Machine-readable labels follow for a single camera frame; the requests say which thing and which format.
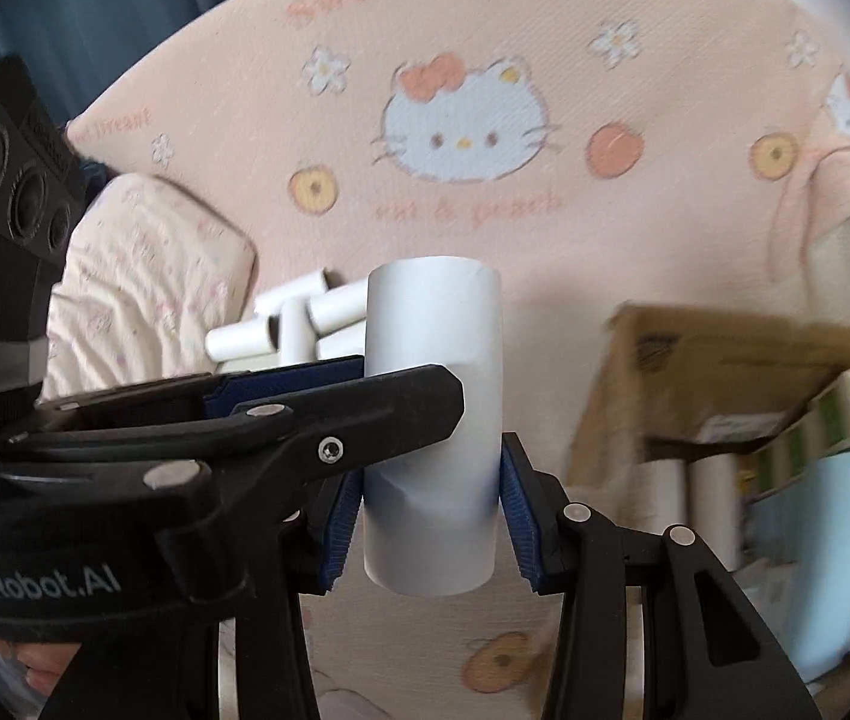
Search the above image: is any pink printed blanket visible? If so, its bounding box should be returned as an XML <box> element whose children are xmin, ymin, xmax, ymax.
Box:
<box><xmin>42</xmin><ymin>0</ymin><xmax>850</xmax><ymax>720</ymax></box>

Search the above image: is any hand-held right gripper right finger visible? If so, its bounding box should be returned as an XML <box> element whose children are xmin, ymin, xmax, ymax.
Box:
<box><xmin>500</xmin><ymin>431</ymin><xmax>824</xmax><ymax>720</ymax></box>

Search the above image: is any brown cardboard box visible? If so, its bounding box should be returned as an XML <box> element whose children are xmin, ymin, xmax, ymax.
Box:
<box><xmin>567</xmin><ymin>304</ymin><xmax>850</xmax><ymax>683</ymax></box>

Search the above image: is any cream floral pillow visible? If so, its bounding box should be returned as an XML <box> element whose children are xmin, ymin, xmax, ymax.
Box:
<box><xmin>42</xmin><ymin>172</ymin><xmax>259</xmax><ymax>400</ymax></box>

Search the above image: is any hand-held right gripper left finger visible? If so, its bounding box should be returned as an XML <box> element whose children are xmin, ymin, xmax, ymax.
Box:
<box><xmin>38</xmin><ymin>469</ymin><xmax>364</xmax><ymax>720</ymax></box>

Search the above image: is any dark blue cloth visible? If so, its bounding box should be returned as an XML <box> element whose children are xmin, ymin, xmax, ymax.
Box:
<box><xmin>0</xmin><ymin>0</ymin><xmax>343</xmax><ymax>132</ymax></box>

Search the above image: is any light blue pack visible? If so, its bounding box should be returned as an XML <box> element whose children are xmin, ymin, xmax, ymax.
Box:
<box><xmin>740</xmin><ymin>450</ymin><xmax>850</xmax><ymax>680</ymax></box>

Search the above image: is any green white carton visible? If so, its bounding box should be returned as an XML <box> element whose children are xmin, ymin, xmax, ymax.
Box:
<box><xmin>751</xmin><ymin>367</ymin><xmax>850</xmax><ymax>500</ymax></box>

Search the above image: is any pile of white tubes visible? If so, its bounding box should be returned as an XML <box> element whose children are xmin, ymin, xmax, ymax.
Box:
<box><xmin>206</xmin><ymin>270</ymin><xmax>370</xmax><ymax>374</ymax></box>

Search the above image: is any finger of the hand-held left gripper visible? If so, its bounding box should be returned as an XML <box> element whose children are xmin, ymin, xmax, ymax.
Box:
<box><xmin>8</xmin><ymin>355</ymin><xmax>366</xmax><ymax>436</ymax></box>
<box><xmin>0</xmin><ymin>364</ymin><xmax>467</xmax><ymax>601</ymax></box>

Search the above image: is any white cardboard tube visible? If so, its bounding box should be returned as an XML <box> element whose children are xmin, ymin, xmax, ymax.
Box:
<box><xmin>687</xmin><ymin>454</ymin><xmax>743</xmax><ymax>571</ymax></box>
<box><xmin>639</xmin><ymin>457</ymin><xmax>690</xmax><ymax>550</ymax></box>
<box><xmin>361</xmin><ymin>256</ymin><xmax>505</xmax><ymax>599</ymax></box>

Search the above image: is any white paper packet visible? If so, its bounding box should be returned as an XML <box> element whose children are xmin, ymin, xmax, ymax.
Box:
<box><xmin>695</xmin><ymin>411</ymin><xmax>809</xmax><ymax>449</ymax></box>

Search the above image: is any person's left hand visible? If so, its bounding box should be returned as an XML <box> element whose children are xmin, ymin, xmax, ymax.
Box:
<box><xmin>16</xmin><ymin>643</ymin><xmax>85</xmax><ymax>695</ymax></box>

